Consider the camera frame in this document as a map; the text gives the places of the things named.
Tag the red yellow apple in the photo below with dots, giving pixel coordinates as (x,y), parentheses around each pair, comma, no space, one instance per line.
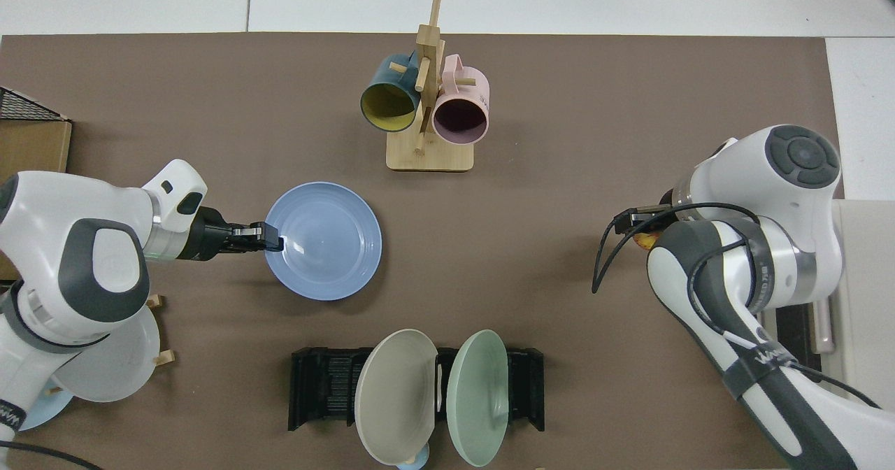
(647,240)

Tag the wooden plate stand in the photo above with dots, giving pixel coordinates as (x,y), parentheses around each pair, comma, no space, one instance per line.
(165,358)

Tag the black dish rack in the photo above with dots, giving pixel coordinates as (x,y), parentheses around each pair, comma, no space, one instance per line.
(318,386)

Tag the grey plate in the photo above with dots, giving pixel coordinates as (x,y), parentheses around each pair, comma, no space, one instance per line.
(119,365)

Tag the beige plate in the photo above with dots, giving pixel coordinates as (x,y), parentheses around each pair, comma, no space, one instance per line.
(395,400)

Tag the light blue plate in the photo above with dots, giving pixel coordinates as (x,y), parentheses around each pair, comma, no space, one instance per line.
(49,410)

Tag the pale green plate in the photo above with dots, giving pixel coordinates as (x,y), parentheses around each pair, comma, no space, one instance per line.
(479,400)

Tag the wooden cup stand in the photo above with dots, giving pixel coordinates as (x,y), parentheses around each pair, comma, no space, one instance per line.
(430,159)

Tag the dark blue cup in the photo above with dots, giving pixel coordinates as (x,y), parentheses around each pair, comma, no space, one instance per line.
(381,78)

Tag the brown table cloth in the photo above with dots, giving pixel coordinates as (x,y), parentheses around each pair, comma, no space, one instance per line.
(524,246)

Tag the pink cup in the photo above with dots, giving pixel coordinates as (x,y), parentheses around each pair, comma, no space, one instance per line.
(475,85)

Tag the small blue round thing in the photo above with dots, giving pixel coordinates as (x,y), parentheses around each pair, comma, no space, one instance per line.
(414,463)

